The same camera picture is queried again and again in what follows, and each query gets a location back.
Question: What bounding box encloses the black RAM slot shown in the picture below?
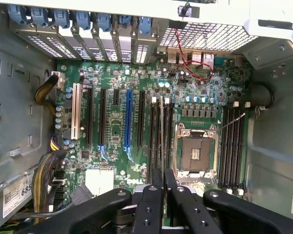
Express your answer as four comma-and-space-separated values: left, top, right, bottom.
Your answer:
168, 102, 176, 176
219, 107, 230, 192
224, 107, 235, 193
229, 101, 240, 195
147, 97, 158, 184
234, 101, 251, 195
154, 101, 162, 171
163, 97, 171, 171

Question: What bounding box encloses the long black expansion slot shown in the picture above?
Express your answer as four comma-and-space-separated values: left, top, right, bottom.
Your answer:
98, 88, 107, 146
136, 90, 146, 148
85, 86, 95, 145

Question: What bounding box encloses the blue expansion slot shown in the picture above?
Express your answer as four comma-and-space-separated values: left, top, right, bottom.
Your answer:
124, 89, 133, 150

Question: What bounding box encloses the white expansion slot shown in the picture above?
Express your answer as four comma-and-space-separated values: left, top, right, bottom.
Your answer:
70, 82, 82, 140

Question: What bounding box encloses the metal CPU socket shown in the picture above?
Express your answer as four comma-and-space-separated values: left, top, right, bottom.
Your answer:
174, 123, 220, 183

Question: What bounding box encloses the white barcode label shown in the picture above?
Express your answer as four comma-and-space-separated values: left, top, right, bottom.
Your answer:
2, 175, 34, 219

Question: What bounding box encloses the green Dell motherboard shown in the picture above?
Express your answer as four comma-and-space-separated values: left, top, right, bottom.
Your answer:
50, 56, 252, 197

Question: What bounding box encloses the thin metal locking lever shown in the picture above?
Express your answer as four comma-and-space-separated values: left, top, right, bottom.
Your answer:
216, 112, 246, 134

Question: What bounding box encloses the black round case speaker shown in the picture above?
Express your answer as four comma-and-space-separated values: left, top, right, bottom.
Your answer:
250, 82, 275, 111

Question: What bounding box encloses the grey metal PC case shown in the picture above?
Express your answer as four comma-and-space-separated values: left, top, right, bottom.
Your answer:
0, 0, 293, 234

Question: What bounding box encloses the metal rear port block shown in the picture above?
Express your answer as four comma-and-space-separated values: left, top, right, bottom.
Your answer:
157, 47, 216, 68

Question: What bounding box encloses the blue card retention clip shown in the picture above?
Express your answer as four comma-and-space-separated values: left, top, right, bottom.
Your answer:
75, 11, 91, 31
30, 6, 50, 27
7, 4, 28, 25
137, 16, 154, 35
53, 9, 71, 31
117, 14, 133, 32
96, 12, 112, 33

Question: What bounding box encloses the black SATA cable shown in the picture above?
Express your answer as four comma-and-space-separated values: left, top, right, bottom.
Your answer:
48, 170, 72, 213

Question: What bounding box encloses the thick yellow black cable bundle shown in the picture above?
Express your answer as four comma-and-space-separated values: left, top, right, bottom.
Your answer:
30, 152, 67, 221

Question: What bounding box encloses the yellow purple wire plug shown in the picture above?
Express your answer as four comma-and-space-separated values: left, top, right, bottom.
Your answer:
49, 136, 61, 152

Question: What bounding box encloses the yellow black power cable bundle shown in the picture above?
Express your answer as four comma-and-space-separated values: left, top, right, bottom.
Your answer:
34, 71, 65, 116

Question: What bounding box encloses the red and black twisted wire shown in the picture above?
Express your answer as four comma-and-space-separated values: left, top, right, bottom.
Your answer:
172, 27, 214, 81

